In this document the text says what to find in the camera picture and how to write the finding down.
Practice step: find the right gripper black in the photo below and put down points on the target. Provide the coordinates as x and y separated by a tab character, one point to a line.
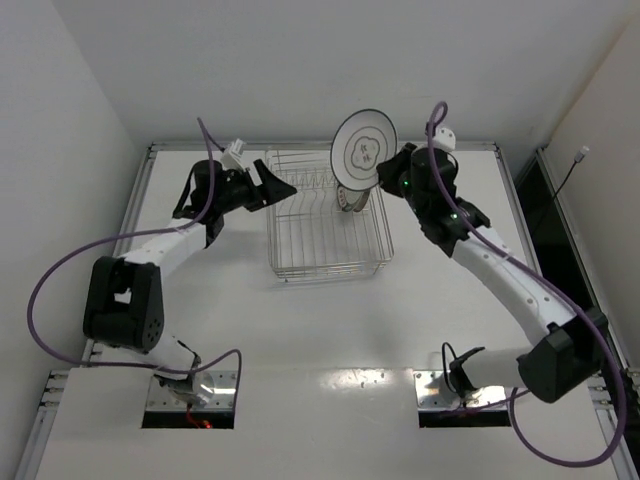
395	170

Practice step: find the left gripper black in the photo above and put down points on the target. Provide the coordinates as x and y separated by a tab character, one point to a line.
255	185

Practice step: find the orange sunburst plate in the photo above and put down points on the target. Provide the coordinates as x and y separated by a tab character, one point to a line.
361	200

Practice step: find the white plate teal rings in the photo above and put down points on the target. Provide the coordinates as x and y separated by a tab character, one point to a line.
362	152

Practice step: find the dark teal rimmed plate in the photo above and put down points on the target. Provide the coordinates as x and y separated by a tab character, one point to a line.
347	199

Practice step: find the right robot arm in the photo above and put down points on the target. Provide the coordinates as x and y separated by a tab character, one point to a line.
564	350

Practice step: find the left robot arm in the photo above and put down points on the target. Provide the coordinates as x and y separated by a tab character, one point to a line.
125	305

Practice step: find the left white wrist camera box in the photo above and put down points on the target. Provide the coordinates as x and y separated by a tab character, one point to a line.
231	158

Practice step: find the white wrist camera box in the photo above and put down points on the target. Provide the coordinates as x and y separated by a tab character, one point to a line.
231	158
444	139

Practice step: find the metal wire dish rack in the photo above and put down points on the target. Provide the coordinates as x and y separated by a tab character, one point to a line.
311	237

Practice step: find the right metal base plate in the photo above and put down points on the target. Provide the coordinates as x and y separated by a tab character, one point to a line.
433	395

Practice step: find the metal base plate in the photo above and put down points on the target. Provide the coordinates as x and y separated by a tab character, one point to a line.
433	395
210	390

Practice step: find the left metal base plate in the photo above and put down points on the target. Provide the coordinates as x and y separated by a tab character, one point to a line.
210	390

